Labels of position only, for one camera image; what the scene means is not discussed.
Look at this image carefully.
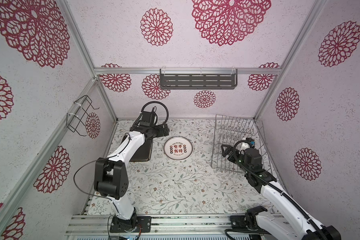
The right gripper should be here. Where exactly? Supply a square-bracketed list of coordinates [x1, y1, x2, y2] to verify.
[221, 143, 250, 177]

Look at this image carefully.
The black square plate yellow rim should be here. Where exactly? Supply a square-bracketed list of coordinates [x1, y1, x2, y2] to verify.
[130, 140, 153, 162]

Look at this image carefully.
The white round plate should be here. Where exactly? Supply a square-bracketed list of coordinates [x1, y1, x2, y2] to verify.
[163, 136, 194, 161]

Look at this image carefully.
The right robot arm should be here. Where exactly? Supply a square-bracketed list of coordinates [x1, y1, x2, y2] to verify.
[221, 138, 342, 240]

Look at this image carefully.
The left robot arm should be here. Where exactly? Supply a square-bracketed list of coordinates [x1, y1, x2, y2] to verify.
[94, 110, 169, 225]

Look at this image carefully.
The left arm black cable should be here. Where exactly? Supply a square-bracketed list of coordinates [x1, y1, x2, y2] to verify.
[73, 101, 170, 240]

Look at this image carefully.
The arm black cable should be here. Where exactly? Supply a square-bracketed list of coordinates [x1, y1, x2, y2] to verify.
[224, 139, 328, 240]
[73, 101, 170, 240]

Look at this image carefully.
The wire dish rack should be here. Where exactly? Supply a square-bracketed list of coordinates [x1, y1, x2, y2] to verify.
[211, 115, 273, 176]

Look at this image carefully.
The grey wall shelf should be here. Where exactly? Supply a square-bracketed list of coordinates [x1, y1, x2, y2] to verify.
[159, 69, 238, 90]

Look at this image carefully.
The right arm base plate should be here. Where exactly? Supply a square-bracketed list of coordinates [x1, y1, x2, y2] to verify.
[230, 215, 270, 235]

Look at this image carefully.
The black wire wall basket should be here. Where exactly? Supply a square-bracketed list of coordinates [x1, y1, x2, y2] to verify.
[66, 95, 101, 139]

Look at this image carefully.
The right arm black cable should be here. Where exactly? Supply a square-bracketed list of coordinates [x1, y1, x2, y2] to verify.
[224, 139, 328, 240]

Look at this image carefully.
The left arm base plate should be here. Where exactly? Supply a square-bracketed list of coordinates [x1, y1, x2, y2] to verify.
[110, 216, 152, 233]

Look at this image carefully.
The aluminium mounting rail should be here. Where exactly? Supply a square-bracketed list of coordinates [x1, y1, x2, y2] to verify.
[65, 212, 289, 237]

